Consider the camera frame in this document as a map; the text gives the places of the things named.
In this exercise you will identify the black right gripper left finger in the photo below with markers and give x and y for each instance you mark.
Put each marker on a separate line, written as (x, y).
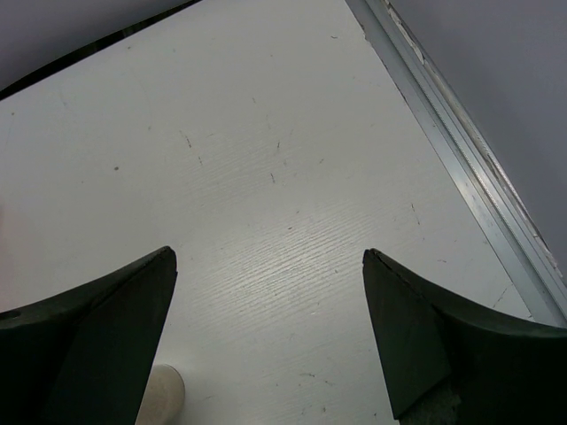
(85, 355)

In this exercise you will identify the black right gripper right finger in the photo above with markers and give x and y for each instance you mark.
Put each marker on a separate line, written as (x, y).
(449, 360)

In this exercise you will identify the tall white powder shaker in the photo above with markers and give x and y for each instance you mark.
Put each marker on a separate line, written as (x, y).
(163, 398)

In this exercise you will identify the aluminium table rail right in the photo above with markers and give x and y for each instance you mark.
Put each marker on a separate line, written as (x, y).
(471, 164)

